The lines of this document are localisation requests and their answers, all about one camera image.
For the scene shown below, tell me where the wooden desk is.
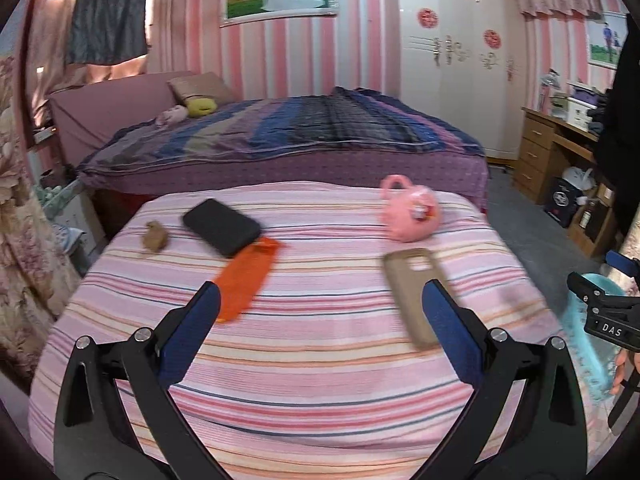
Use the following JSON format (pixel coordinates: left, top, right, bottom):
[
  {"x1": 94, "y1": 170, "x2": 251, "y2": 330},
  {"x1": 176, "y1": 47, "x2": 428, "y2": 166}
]
[{"x1": 514, "y1": 106, "x2": 627, "y2": 259}]

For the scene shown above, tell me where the pink striped tablecloth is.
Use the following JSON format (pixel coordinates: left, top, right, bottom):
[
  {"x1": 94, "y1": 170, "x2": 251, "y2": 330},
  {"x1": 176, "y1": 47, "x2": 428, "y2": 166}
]
[{"x1": 27, "y1": 180, "x2": 617, "y2": 480}]

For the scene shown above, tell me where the bedside cabinet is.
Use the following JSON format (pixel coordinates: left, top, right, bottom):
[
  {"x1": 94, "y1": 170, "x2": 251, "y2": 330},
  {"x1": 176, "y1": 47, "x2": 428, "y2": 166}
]
[{"x1": 34, "y1": 179, "x2": 109, "y2": 282}]

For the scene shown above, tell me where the pink window curtain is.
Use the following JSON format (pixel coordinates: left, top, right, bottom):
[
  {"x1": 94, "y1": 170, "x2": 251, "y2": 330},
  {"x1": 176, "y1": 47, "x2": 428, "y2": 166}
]
[{"x1": 26, "y1": 0, "x2": 152, "y2": 128}]

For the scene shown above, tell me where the light blue plastic basket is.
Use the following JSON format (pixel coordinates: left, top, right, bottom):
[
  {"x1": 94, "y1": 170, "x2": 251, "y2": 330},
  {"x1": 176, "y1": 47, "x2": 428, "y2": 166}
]
[{"x1": 559, "y1": 272, "x2": 627, "y2": 404}]

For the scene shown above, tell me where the tan phone case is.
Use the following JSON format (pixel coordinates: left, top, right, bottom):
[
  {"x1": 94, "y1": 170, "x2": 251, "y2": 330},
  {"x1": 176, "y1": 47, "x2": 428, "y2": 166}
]
[{"x1": 383, "y1": 248, "x2": 452, "y2": 350}]

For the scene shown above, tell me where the dark grey hanging cloth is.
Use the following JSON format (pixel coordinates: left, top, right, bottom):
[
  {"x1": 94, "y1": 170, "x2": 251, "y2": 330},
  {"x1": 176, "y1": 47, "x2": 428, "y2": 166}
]
[{"x1": 65, "y1": 0, "x2": 149, "y2": 67}]

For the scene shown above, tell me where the black phone case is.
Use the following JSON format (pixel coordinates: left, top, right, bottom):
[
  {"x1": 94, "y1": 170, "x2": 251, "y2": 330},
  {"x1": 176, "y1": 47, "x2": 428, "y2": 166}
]
[{"x1": 182, "y1": 198, "x2": 263, "y2": 258}]

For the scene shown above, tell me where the white wardrobe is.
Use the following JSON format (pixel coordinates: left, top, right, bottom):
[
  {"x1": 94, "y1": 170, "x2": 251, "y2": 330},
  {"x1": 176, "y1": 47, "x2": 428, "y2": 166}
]
[{"x1": 396, "y1": 0, "x2": 527, "y2": 162}]

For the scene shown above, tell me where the orange mesh bag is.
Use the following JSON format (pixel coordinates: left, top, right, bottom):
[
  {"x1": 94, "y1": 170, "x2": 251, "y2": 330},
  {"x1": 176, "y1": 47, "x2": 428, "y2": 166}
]
[{"x1": 214, "y1": 237, "x2": 281, "y2": 324}]

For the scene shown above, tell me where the brown pillow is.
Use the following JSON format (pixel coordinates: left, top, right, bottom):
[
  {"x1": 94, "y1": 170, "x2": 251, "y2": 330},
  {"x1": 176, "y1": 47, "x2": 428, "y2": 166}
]
[{"x1": 167, "y1": 72, "x2": 239, "y2": 107}]

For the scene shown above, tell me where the patchwork quilt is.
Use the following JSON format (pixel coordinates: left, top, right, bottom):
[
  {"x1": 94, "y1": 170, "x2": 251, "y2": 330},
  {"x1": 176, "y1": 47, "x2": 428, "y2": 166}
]
[{"x1": 75, "y1": 86, "x2": 487, "y2": 182}]

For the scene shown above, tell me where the white storage box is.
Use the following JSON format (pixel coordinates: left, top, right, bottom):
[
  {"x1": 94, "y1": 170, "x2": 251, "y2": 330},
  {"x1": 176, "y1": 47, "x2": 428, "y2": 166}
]
[{"x1": 566, "y1": 89, "x2": 602, "y2": 132}]

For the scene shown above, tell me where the mauve bed headboard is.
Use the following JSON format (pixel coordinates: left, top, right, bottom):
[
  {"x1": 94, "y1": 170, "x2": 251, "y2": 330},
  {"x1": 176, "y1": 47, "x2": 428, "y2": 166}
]
[{"x1": 46, "y1": 70, "x2": 202, "y2": 170}]

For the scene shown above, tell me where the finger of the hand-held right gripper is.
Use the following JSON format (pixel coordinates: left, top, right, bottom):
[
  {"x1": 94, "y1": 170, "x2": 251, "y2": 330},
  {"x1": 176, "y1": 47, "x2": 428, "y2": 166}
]
[
  {"x1": 604, "y1": 250, "x2": 640, "y2": 279},
  {"x1": 566, "y1": 271, "x2": 613, "y2": 308}
]

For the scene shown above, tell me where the small crumpled brown paper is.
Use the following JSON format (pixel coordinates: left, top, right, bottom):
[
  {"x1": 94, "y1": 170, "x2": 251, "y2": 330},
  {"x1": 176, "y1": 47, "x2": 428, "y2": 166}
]
[{"x1": 141, "y1": 220, "x2": 170, "y2": 254}]

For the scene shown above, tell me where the pink plush toy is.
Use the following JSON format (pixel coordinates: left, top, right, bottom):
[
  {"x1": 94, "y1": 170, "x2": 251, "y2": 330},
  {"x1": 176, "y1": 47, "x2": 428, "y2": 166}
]
[{"x1": 154, "y1": 104, "x2": 189, "y2": 127}]

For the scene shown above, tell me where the small framed wall photo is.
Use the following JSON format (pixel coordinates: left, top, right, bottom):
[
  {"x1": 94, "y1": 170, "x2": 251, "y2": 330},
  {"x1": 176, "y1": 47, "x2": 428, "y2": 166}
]
[{"x1": 584, "y1": 9, "x2": 631, "y2": 68}]

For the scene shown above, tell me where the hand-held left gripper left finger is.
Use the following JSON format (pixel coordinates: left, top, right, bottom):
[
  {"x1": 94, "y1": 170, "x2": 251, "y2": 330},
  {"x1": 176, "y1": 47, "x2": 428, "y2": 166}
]
[{"x1": 52, "y1": 281, "x2": 235, "y2": 480}]

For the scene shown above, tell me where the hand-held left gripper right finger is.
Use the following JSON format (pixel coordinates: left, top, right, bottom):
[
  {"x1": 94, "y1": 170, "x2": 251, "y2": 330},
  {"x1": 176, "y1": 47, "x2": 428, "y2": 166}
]
[{"x1": 414, "y1": 280, "x2": 589, "y2": 480}]

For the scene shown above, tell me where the cardboard box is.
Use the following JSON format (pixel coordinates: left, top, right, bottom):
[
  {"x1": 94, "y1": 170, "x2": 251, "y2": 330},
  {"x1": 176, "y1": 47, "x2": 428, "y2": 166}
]
[{"x1": 579, "y1": 199, "x2": 617, "y2": 244}]

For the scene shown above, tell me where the white bag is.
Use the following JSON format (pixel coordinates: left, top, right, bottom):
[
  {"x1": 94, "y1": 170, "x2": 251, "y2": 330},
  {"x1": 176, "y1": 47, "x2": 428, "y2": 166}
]
[{"x1": 561, "y1": 166, "x2": 599, "y2": 197}]

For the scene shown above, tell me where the person's right hand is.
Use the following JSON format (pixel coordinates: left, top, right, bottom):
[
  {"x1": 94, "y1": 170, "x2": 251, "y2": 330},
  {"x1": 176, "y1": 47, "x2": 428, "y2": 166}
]
[{"x1": 611, "y1": 346, "x2": 640, "y2": 397}]

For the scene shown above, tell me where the floral curtain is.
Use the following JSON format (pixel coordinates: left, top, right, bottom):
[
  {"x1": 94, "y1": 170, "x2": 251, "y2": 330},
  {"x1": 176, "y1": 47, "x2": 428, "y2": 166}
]
[{"x1": 0, "y1": 52, "x2": 85, "y2": 378}]

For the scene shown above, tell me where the bed with purple sheet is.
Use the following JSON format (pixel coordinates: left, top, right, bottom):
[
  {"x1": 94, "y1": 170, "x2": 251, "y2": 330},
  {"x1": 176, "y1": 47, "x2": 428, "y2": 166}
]
[{"x1": 46, "y1": 70, "x2": 492, "y2": 213}]

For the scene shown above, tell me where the yellow plush toy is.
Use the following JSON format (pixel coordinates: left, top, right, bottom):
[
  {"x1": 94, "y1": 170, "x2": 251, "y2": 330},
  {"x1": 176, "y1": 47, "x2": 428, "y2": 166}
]
[{"x1": 185, "y1": 95, "x2": 219, "y2": 119}]

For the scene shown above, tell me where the black box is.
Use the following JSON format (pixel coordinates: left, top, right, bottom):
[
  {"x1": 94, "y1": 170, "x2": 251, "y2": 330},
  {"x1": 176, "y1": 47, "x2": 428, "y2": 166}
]
[{"x1": 544, "y1": 177, "x2": 582, "y2": 227}]

